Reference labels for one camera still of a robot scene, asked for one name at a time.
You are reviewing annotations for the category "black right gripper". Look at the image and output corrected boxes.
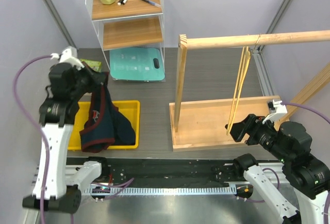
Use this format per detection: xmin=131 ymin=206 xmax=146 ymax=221
xmin=225 ymin=112 xmax=290 ymax=161

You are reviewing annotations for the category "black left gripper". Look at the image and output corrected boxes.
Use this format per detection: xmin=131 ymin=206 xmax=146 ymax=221
xmin=70 ymin=61 xmax=106 ymax=99

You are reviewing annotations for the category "navy maroon tank top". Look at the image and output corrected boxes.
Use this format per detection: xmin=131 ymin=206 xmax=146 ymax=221
xmin=79 ymin=71 xmax=137 ymax=153

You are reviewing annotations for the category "yellow clothes hanger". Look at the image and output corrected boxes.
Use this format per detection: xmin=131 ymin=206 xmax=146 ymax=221
xmin=226 ymin=35 xmax=261 ymax=135

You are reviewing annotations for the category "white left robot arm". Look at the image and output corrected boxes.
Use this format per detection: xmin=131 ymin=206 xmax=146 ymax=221
xmin=22 ymin=63 xmax=110 ymax=214

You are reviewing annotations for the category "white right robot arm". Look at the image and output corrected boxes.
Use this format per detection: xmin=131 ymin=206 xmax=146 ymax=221
xmin=230 ymin=114 xmax=329 ymax=223

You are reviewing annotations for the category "green paperback book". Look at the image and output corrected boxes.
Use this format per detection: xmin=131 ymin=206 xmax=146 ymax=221
xmin=80 ymin=59 xmax=102 ymax=72

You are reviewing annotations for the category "wooden clothes rack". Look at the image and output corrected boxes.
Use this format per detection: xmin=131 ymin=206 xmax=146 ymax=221
xmin=169 ymin=30 xmax=330 ymax=152

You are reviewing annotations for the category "teal cutting board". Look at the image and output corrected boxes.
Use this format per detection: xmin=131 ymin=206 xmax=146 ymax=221
xmin=109 ymin=47 xmax=165 ymax=81

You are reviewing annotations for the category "yellow plastic tray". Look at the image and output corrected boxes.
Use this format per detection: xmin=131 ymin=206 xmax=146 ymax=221
xmin=68 ymin=100 xmax=141 ymax=151

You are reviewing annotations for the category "blue pen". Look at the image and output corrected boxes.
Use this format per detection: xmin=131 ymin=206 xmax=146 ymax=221
xmin=141 ymin=0 xmax=161 ymax=8

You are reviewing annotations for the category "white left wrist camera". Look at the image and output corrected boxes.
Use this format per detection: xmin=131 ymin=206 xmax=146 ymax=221
xmin=51 ymin=46 xmax=85 ymax=70

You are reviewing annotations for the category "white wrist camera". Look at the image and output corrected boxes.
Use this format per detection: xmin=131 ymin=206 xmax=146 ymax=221
xmin=262 ymin=99 xmax=287 ymax=124
xmin=51 ymin=46 xmax=85 ymax=70

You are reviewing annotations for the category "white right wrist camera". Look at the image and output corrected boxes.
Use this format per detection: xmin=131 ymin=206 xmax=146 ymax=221
xmin=262 ymin=99 xmax=287 ymax=124

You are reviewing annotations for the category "white wire shelf unit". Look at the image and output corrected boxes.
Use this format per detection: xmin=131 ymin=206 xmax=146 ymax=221
xmin=85 ymin=0 xmax=165 ymax=81

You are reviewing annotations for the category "white slotted cable duct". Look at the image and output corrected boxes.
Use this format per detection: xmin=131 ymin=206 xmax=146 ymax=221
xmin=83 ymin=185 xmax=237 ymax=196

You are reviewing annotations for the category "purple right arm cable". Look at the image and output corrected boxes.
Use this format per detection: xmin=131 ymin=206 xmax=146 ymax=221
xmin=238 ymin=102 xmax=330 ymax=224

